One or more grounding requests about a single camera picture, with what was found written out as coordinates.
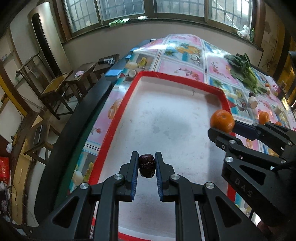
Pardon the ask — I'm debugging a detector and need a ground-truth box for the pale sugarcane piece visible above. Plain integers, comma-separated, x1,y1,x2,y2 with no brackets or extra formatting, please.
274,106,282,115

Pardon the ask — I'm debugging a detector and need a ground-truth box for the large sugarcane chunk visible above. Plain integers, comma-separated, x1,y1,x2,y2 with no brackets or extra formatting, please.
248,96,258,109

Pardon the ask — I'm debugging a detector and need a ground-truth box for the green leafy vegetable bunch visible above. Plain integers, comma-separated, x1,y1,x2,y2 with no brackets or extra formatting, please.
224,53,267,94

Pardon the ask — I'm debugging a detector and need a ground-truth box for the white plastic bag on sill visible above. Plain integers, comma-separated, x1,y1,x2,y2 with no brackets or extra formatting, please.
237,25,250,41

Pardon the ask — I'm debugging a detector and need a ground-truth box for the red rimmed white tray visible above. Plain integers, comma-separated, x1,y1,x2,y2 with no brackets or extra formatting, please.
89,72,229,240

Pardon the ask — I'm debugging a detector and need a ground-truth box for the colourful fruit print tablecloth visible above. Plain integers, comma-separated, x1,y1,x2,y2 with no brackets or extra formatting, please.
69,35,295,240

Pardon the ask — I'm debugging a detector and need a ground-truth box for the dark wooden chair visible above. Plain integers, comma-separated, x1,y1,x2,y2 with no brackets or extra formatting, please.
16,53,73,120

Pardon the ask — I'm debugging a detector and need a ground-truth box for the dark wooden side table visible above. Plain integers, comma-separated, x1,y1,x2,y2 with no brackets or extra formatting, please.
65,62,96,102

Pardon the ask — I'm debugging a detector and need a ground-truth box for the blue sponge block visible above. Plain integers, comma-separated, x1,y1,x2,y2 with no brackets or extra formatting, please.
105,69,122,78

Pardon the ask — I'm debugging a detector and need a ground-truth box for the green cloth on sill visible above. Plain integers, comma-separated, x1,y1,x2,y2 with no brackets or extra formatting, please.
108,18,130,28

